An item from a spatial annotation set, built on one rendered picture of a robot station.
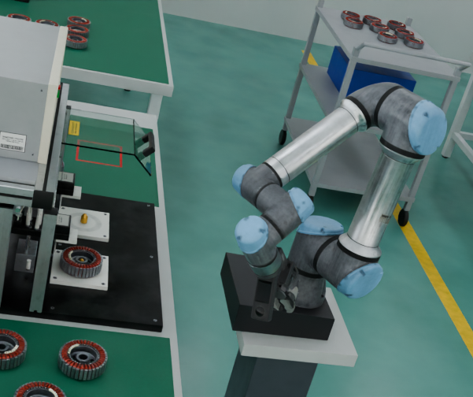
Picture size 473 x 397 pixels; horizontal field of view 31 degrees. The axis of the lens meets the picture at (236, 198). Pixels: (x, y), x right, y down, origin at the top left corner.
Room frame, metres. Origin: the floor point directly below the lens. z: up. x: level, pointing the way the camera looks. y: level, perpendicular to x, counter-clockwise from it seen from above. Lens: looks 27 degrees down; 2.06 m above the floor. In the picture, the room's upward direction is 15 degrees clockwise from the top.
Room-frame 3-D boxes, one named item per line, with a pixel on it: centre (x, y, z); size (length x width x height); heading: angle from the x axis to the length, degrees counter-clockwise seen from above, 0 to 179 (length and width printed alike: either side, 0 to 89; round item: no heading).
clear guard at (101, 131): (2.19, 0.43, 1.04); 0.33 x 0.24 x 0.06; 104
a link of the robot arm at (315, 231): (2.02, -0.24, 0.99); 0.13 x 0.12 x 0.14; 43
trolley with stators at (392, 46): (4.66, -0.56, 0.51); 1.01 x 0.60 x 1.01; 14
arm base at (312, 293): (2.02, -0.23, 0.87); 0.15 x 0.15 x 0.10
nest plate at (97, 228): (2.15, 0.41, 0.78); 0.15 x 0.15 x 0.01; 14
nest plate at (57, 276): (1.92, 0.36, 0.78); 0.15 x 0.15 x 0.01; 14
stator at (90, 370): (1.57, 0.25, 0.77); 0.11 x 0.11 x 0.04
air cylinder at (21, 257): (1.88, 0.50, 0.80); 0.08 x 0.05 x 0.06; 14
